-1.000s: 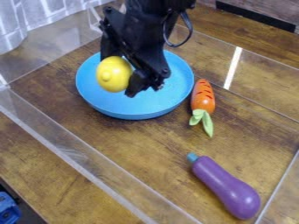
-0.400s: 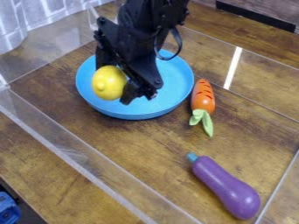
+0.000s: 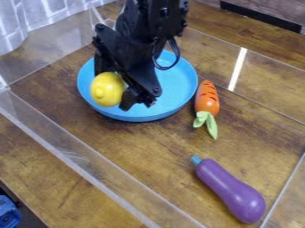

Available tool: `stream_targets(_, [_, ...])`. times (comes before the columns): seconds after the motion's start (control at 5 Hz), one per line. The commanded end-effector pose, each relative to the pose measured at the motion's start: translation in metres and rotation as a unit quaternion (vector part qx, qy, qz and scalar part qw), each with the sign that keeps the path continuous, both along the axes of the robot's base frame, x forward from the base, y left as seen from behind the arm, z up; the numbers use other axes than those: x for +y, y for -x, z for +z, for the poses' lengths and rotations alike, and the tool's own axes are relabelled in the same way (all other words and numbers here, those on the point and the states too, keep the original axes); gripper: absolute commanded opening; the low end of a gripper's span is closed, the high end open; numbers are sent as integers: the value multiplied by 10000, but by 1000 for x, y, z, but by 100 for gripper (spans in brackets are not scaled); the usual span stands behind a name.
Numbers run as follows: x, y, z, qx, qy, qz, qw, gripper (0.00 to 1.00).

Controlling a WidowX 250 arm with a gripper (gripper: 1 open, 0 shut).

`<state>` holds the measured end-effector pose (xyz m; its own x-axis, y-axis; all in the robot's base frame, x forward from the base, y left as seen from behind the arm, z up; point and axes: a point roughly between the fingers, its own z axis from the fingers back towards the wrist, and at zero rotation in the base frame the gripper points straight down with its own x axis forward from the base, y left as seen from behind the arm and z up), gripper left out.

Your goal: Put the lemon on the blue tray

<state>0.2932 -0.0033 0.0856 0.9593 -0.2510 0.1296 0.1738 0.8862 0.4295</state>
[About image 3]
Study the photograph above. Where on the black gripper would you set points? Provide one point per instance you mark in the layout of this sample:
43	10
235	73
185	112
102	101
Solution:
123	55

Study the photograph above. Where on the yellow toy lemon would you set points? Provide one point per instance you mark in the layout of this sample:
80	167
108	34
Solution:
107	88

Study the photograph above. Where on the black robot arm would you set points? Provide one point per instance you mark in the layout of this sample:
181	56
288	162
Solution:
155	22

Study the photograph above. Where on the blue round tray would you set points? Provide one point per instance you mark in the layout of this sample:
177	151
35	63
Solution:
178	82

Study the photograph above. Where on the orange toy carrot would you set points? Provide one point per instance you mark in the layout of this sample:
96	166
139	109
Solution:
206	106

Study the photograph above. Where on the white curtain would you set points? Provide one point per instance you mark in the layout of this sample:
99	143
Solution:
25	15

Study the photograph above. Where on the dark baseboard strip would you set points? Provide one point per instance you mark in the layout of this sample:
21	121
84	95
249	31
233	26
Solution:
261	16

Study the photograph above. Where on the blue object at corner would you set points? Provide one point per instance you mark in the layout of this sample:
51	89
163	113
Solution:
9	215

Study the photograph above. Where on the purple toy eggplant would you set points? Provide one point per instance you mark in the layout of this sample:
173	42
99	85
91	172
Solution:
242	199

